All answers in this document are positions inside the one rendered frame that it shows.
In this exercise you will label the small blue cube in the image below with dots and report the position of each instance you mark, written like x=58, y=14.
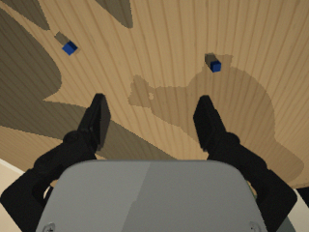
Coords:
x=69, y=48
x=215, y=66

